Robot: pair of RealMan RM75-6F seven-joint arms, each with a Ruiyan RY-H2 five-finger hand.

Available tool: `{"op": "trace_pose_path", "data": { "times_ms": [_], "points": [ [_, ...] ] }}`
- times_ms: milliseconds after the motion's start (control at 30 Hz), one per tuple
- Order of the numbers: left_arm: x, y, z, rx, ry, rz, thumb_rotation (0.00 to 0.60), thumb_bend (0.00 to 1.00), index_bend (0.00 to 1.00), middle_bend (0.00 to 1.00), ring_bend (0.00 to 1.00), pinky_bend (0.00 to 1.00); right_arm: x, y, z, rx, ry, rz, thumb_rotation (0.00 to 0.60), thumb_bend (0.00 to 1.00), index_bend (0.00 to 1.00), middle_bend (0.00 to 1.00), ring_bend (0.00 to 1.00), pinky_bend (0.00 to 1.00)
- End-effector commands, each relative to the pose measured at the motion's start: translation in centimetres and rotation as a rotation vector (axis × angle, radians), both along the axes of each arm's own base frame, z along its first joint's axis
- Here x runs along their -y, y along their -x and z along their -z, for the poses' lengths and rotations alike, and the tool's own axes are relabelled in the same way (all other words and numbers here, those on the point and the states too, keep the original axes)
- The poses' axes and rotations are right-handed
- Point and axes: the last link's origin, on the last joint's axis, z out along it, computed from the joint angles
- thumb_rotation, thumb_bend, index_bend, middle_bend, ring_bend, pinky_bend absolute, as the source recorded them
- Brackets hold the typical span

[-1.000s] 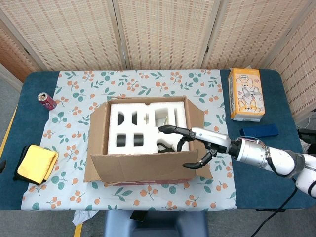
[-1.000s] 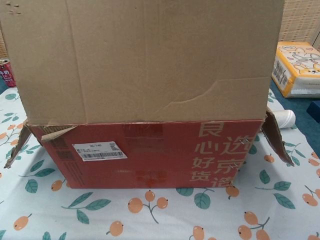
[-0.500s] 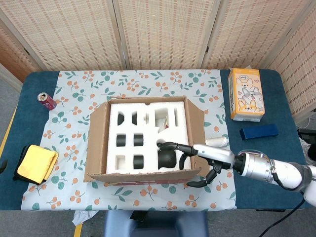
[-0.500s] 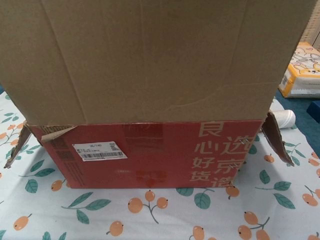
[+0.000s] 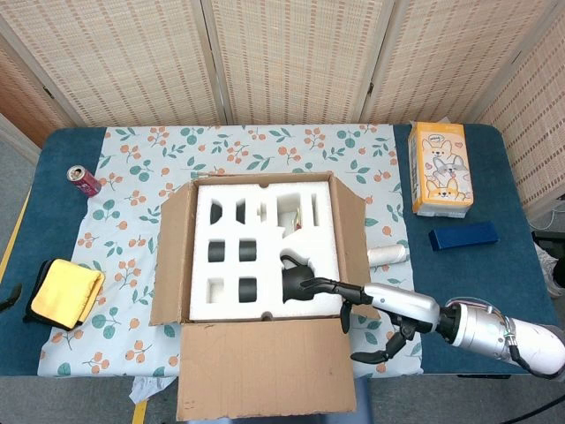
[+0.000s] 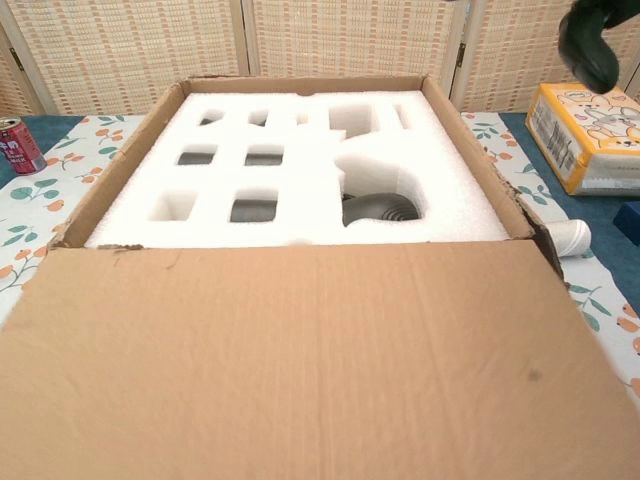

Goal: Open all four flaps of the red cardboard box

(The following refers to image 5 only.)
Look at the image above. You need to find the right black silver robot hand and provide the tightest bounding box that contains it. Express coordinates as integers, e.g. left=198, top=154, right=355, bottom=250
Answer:
left=299, top=276, right=442, bottom=364

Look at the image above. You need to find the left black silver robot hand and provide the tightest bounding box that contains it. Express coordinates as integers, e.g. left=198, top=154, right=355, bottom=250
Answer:
left=0, top=284, right=23, bottom=313

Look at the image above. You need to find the red cardboard box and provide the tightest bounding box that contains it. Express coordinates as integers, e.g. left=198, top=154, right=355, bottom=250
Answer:
left=148, top=171, right=381, bottom=423

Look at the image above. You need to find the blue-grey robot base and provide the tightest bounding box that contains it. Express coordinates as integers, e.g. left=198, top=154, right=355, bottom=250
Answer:
left=355, top=376, right=374, bottom=424

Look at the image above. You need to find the black folded cloth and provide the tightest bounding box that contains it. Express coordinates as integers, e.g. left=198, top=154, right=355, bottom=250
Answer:
left=22, top=260, right=85, bottom=331

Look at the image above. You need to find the yellow folded cloth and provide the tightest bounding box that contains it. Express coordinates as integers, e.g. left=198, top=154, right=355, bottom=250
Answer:
left=28, top=259, right=106, bottom=330

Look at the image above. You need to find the dark blue rectangular box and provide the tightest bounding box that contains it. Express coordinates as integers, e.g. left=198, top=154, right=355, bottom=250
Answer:
left=427, top=221, right=500, bottom=253

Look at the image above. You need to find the black teapot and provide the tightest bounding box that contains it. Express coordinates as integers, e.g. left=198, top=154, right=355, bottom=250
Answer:
left=280, top=249, right=317, bottom=306

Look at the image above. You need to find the floral print tablecloth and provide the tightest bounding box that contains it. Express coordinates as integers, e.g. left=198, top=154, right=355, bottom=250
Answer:
left=37, top=125, right=424, bottom=378

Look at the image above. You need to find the red soda can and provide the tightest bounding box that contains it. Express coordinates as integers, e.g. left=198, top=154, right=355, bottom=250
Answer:
left=66, top=164, right=102, bottom=198

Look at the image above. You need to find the orange corgi tissue pack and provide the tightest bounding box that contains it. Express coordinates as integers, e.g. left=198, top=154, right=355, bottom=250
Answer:
left=406, top=121, right=476, bottom=218

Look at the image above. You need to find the white red paper packet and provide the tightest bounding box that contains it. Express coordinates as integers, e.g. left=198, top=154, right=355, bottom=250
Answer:
left=282, top=207, right=306, bottom=231

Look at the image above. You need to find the white foam insert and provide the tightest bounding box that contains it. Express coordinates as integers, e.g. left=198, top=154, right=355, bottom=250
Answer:
left=189, top=180, right=354, bottom=322

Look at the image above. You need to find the white sneaker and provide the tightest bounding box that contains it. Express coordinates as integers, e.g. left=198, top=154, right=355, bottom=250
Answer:
left=540, top=251, right=565, bottom=298

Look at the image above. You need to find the bamboo folding screen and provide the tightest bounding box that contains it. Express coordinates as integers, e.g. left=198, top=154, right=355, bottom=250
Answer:
left=0, top=0, right=565, bottom=222

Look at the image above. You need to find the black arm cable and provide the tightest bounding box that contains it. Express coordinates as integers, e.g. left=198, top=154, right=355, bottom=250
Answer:
left=502, top=317, right=565, bottom=381

